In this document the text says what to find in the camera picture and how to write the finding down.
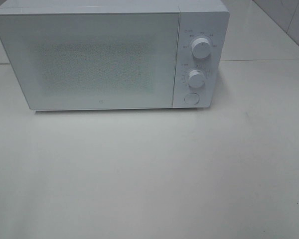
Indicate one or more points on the white microwave door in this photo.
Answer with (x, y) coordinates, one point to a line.
(93, 61)

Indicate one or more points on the white microwave oven body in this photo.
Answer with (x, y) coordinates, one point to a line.
(194, 20)

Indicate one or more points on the white microwave knob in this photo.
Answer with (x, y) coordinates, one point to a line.
(196, 79)
(201, 47)

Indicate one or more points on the round white door button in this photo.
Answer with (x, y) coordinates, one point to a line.
(192, 98)

